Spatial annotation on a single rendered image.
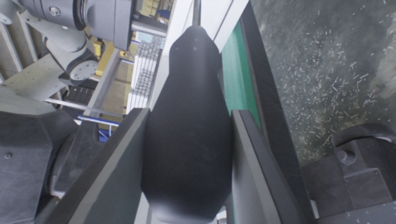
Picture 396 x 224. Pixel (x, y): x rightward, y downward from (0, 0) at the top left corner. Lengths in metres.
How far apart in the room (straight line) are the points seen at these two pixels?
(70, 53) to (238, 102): 0.51
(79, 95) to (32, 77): 4.06
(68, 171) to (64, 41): 0.30
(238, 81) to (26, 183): 0.34
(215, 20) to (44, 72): 0.50
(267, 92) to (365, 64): 1.09
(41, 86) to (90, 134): 0.29
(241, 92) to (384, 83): 1.03
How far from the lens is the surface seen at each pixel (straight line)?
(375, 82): 1.21
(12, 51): 15.09
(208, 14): 0.27
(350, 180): 0.94
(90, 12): 0.39
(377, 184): 0.89
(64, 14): 0.39
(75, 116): 4.45
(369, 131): 0.95
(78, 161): 0.40
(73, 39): 0.57
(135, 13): 0.39
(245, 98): 0.18
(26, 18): 0.52
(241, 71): 0.20
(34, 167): 0.40
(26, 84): 0.68
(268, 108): 0.18
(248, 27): 0.28
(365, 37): 1.35
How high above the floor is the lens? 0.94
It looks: 15 degrees down
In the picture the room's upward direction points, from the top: 76 degrees counter-clockwise
